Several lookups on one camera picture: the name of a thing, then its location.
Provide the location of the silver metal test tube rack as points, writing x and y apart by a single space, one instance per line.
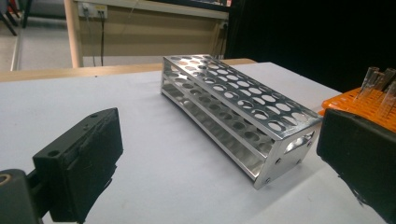
274 168

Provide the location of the white wall power outlet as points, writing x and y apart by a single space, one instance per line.
93 11

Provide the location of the pale floor rail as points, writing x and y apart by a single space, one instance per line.
16 51

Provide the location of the light wooden desk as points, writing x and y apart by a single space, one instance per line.
140 34

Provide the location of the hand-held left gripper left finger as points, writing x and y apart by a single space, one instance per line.
77 161

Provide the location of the black curtain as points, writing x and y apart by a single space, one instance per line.
311 37

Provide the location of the orange plastic test tube rack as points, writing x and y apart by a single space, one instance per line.
367 107

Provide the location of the clear glass test tube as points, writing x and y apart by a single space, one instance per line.
389 99
367 82
386 77

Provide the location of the black metal stand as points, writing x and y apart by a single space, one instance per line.
7 21

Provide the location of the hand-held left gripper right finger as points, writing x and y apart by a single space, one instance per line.
361 155

